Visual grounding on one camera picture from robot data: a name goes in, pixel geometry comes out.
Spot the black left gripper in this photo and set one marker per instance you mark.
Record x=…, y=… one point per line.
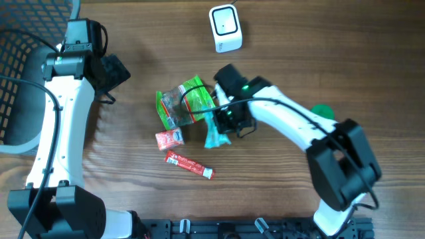
x=117, y=72

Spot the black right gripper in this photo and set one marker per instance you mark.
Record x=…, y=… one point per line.
x=224, y=127

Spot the teal packet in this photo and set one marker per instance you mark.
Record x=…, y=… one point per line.
x=214, y=139

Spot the green candy bag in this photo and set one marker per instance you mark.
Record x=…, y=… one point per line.
x=172, y=106

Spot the red small snack pack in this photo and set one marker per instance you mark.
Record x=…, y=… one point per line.
x=169, y=139

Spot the red long snack stick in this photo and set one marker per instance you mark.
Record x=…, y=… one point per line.
x=188, y=164

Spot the green lidded jar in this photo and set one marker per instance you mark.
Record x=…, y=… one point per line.
x=324, y=111

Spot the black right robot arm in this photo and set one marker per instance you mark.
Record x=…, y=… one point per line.
x=342, y=164

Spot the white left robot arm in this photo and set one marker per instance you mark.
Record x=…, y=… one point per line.
x=54, y=202

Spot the white barcode scanner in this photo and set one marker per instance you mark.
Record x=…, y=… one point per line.
x=226, y=30

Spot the black mesh basket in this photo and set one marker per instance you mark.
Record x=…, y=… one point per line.
x=30, y=29

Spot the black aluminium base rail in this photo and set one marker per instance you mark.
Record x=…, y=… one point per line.
x=286, y=228

